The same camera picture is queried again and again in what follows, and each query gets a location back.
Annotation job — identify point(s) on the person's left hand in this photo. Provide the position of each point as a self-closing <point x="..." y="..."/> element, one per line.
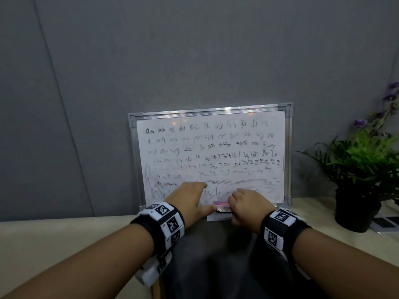
<point x="187" y="202"/>

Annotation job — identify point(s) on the white whiteboard with aluminium frame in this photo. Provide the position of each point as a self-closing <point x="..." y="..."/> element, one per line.
<point x="218" y="143"/>

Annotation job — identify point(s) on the person's left forearm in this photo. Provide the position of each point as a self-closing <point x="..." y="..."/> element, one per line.
<point x="87" y="264"/>

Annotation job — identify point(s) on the white marker card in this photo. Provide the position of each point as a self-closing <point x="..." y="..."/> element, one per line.
<point x="386" y="224"/>

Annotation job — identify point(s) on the green plant with purple flowers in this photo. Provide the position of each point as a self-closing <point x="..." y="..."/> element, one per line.
<point x="364" y="158"/>

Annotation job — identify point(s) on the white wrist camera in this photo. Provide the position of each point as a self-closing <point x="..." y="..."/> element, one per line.
<point x="151" y="270"/>

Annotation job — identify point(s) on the black wristband with marker tags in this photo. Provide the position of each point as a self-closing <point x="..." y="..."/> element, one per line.
<point x="279" y="228"/>
<point x="170" y="224"/>

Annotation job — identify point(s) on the whiteboard eraser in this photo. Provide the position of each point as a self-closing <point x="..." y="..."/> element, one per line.
<point x="222" y="207"/>

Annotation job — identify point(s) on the person's right forearm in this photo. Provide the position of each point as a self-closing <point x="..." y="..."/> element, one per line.
<point x="343" y="264"/>

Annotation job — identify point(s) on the dark grey mat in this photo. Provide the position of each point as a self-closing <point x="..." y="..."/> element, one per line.
<point x="224" y="264"/>

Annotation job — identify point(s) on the person's right fingers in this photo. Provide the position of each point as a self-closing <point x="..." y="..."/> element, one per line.
<point x="235" y="202"/>

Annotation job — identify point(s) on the person's right hand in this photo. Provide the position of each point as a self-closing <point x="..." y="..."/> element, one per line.
<point x="252" y="208"/>

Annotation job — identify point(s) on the black plant pot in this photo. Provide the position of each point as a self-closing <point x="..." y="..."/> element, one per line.
<point x="355" y="211"/>

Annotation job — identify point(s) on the person's left thumb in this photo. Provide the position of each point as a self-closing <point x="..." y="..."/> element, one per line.
<point x="207" y="211"/>

